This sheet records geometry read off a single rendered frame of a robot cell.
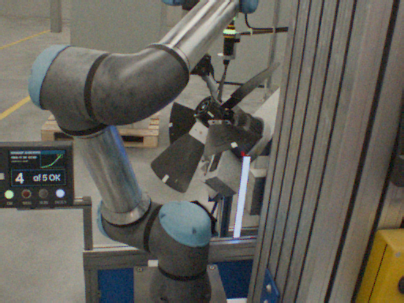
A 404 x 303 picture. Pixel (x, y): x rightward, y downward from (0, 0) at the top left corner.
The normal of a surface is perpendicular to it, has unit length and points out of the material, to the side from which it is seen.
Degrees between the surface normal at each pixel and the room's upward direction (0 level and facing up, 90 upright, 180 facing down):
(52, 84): 82
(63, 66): 50
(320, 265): 90
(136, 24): 90
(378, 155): 90
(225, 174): 55
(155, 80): 71
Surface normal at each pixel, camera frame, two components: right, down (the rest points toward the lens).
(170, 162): -0.37, -0.25
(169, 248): -0.41, 0.32
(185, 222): 0.20, -0.88
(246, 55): -0.06, 0.38
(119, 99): 0.15, 0.38
